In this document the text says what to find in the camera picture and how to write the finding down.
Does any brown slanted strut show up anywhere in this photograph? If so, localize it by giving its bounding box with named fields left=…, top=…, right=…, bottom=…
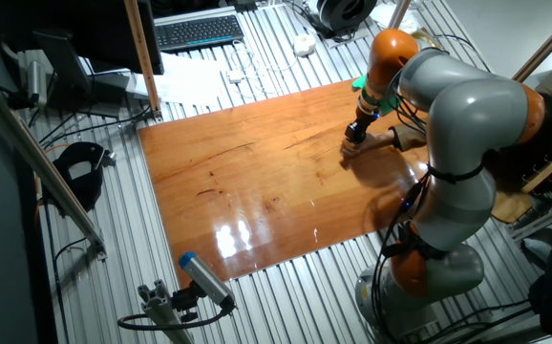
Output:
left=512, top=3, right=552, bottom=85

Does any grey metal base plate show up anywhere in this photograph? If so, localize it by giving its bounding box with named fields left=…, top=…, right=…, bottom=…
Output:
left=304, top=18, right=377, bottom=51

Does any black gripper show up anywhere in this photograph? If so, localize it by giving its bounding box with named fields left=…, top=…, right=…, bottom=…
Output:
left=344, top=112, right=380, bottom=145

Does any black computer monitor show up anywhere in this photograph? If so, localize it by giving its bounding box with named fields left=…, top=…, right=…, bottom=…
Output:
left=0, top=0, right=165, bottom=118

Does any long aluminium profile bar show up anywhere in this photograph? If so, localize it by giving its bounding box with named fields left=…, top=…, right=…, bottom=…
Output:
left=0, top=66, right=109, bottom=262

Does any white charger cable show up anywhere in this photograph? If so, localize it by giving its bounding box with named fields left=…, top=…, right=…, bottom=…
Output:
left=230, top=40, right=302, bottom=99

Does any silver cylinder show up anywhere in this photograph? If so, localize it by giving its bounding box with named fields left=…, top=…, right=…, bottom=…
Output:
left=26, top=59, right=49, bottom=107

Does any silver camera with blue cap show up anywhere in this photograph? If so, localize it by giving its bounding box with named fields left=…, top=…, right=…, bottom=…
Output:
left=179, top=251, right=237, bottom=312

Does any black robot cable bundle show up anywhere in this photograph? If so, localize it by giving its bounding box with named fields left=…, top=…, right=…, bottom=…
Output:
left=370, top=32, right=492, bottom=344

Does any bare helper hand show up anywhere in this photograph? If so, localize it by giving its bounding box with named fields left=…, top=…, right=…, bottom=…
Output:
left=340, top=131, right=397, bottom=159

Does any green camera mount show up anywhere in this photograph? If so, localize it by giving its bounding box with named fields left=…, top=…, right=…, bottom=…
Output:
left=350, top=74, right=400, bottom=116

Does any brown vertical strut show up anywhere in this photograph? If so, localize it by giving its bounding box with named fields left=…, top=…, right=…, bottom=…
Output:
left=123, top=0, right=164, bottom=121

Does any black camera cable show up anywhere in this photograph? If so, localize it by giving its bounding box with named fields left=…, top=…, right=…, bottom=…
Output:
left=117, top=298, right=232, bottom=333

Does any aluminium profile rail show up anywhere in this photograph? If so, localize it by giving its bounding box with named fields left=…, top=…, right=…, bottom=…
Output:
left=509, top=194, right=552, bottom=242

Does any brown wooden board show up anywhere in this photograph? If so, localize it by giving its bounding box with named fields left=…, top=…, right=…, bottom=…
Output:
left=137, top=77, right=437, bottom=289

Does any black computer keyboard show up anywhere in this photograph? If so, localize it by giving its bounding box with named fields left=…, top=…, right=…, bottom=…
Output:
left=154, top=13, right=245, bottom=54

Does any short aluminium camera post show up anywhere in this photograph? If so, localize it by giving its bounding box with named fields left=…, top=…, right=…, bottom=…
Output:
left=137, top=279, right=196, bottom=344

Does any white lumpy plastic object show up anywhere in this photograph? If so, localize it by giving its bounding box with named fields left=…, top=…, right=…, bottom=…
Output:
left=293, top=32, right=318, bottom=58

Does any white paper sheet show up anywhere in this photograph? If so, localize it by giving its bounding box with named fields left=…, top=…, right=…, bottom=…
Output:
left=135, top=52, right=230, bottom=108

